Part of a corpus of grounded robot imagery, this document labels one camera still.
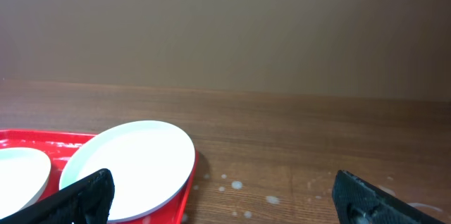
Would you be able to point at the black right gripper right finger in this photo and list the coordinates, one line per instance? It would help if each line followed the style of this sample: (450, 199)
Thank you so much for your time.
(356, 201)

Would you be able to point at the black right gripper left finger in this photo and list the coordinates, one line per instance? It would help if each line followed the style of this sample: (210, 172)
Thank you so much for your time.
(87, 201)

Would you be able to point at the white plate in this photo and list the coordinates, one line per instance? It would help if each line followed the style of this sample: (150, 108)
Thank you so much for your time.
(150, 162)
(24, 176)

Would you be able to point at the red plastic tray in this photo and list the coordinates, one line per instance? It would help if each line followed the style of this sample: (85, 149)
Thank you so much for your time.
(60, 146)

